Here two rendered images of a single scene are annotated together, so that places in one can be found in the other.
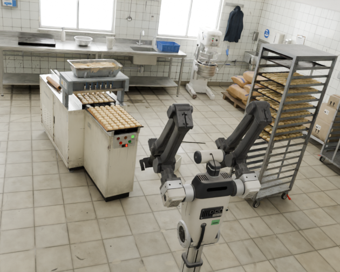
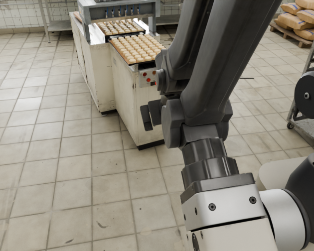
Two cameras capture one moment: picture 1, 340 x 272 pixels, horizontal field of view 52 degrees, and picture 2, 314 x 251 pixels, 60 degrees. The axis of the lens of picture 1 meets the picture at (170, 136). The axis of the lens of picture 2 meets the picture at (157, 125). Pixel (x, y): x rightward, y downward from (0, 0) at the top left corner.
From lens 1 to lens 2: 141 cm
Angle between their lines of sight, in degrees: 15
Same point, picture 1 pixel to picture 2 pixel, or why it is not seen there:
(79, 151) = (109, 93)
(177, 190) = (245, 232)
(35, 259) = (50, 226)
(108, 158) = (134, 100)
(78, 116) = (102, 52)
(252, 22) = not seen: outside the picture
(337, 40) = not seen: outside the picture
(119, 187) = (152, 133)
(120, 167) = not seen: hidden behind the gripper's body
